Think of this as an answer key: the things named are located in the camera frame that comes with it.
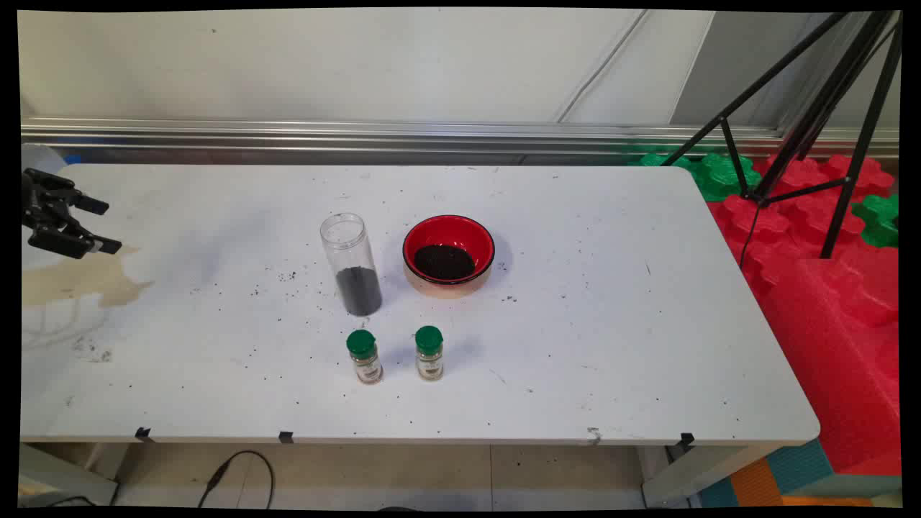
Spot red bowl with black seeds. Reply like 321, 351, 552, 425
401, 214, 496, 299

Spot green foam block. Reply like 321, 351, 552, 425
692, 153, 762, 202
853, 193, 900, 249
630, 151, 693, 170

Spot thin black tripod cable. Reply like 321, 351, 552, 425
740, 201, 763, 268

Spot spice jar with green lid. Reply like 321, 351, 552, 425
414, 325, 445, 381
345, 330, 384, 385

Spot orange foam tile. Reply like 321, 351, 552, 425
730, 457, 875, 508

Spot clear jar with black seeds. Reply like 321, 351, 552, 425
319, 213, 384, 317

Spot teal foam tile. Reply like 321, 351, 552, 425
698, 439, 835, 508

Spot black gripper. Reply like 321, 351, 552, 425
22, 168, 122, 260

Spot aluminium wall rail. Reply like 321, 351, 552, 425
22, 117, 900, 160

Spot black tripod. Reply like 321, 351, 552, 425
658, 11, 904, 271

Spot black floor cable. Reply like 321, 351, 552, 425
198, 450, 276, 510

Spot grey table leg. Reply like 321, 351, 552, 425
20, 442, 119, 506
640, 444, 781, 508

